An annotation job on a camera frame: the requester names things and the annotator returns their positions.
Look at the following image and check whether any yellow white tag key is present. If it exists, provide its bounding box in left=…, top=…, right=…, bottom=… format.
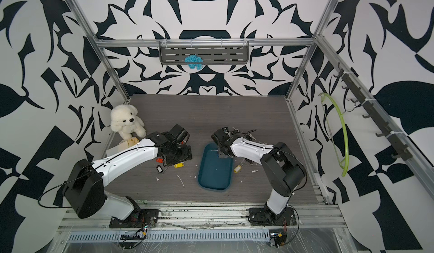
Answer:
left=234, top=165, right=242, bottom=174

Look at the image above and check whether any teal plastic storage box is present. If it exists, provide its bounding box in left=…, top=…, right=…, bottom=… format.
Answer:
left=197, top=143, right=233, bottom=192

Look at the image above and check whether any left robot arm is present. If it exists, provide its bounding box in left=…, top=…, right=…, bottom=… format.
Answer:
left=62, top=125, right=192, bottom=221

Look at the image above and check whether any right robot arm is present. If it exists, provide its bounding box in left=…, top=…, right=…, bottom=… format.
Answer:
left=211, top=127, right=307, bottom=225

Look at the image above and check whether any tissue packet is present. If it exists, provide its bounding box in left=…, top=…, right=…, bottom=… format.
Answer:
left=118, top=137, right=140, bottom=151

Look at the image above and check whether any white teddy bear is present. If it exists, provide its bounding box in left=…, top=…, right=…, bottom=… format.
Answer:
left=110, top=105, right=146, bottom=141

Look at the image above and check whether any teal scrunchie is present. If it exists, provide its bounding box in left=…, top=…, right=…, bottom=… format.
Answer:
left=184, top=55, right=203, bottom=70

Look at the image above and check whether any green hoop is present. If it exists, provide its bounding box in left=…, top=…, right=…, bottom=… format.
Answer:
left=318, top=92, right=350, bottom=178

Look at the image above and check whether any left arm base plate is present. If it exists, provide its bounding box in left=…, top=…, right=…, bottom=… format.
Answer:
left=109, top=209, right=160, bottom=229

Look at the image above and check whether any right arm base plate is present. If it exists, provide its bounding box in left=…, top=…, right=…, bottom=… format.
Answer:
left=248, top=205, right=297, bottom=226

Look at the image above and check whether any grey wall shelf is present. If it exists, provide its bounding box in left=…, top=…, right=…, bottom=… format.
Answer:
left=158, top=39, right=250, bottom=65

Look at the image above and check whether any black hook rail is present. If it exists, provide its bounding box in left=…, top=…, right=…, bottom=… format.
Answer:
left=335, top=63, right=413, bottom=161

